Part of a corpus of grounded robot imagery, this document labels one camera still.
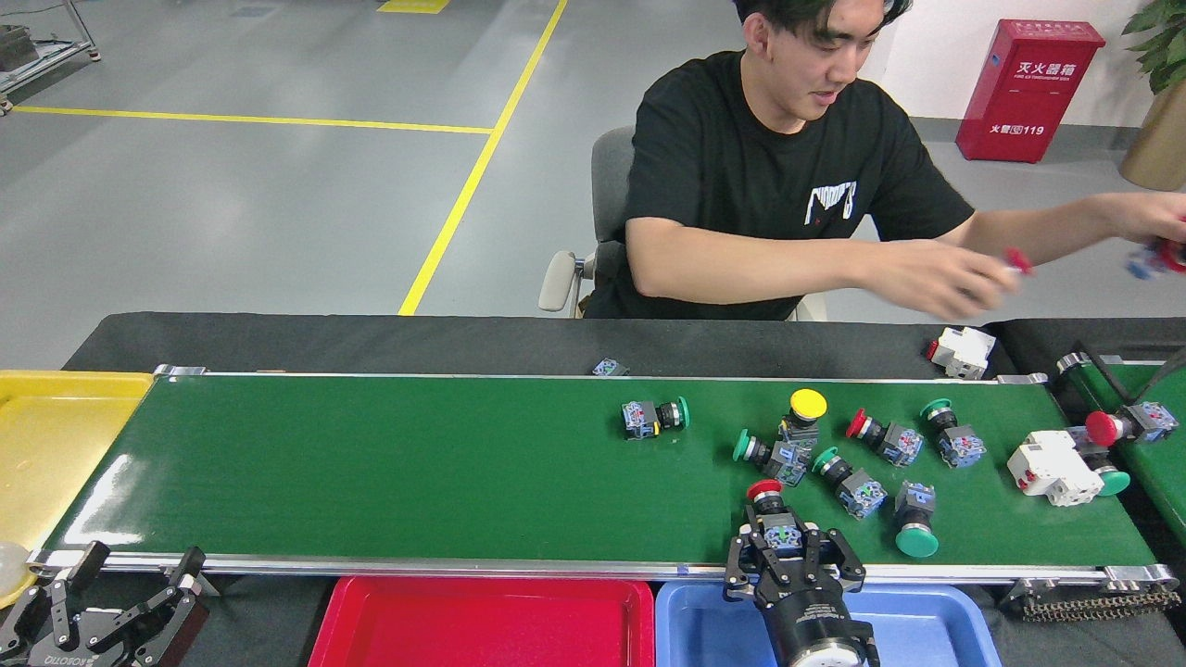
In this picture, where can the person's right forearm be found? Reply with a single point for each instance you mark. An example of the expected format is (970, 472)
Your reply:
(741, 264)

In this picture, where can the long green conveyor belt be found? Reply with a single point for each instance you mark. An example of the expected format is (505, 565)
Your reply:
(371, 463)

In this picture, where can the person's left forearm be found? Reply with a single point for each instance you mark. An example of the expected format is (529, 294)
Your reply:
(1038, 232)

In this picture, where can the yellow plastic tray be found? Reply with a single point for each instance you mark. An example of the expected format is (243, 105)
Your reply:
(56, 445)

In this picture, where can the green potted plant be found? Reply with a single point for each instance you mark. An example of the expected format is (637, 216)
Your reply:
(1167, 42)

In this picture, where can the grey office chair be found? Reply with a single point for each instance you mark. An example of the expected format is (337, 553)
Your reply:
(611, 185)

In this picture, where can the small blue contact block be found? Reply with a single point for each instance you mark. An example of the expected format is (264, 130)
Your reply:
(609, 368)

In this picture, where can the person's left hand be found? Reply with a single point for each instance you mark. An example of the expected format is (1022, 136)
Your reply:
(1149, 218)

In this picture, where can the red fire extinguisher box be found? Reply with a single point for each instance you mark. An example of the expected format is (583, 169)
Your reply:
(1028, 93)

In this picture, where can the translucent round cap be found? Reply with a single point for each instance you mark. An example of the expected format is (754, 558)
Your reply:
(11, 570)

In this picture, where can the green push button switch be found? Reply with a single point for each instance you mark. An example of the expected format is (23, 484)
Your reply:
(649, 419)
(852, 484)
(954, 437)
(1112, 480)
(769, 456)
(916, 537)

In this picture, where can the short green conveyor belt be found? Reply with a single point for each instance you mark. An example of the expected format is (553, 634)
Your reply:
(1158, 472)

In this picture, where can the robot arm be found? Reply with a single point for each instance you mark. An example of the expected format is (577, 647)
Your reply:
(829, 656)

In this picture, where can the person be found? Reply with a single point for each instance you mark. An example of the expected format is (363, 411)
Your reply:
(741, 167)

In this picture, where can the tan plant pot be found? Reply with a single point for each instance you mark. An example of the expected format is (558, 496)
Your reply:
(1163, 144)

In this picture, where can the blue plastic bin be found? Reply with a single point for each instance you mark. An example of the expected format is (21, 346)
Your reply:
(927, 630)

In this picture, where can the yellow push button switch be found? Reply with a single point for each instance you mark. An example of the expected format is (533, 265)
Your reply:
(808, 404)

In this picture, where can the red plastic bin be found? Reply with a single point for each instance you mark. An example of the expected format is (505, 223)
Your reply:
(482, 630)

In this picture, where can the black guide frame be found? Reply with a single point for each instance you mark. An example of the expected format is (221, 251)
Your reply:
(1132, 400)

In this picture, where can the metal rack on wheels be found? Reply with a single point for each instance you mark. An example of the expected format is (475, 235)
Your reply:
(91, 46)

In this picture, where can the white circuit breaker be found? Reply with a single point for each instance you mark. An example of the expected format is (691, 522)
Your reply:
(961, 352)
(1052, 468)

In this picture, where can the person's right hand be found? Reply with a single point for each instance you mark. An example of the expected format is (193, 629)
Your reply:
(936, 278)

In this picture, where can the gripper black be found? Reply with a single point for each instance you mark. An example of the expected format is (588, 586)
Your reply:
(65, 658)
(811, 611)

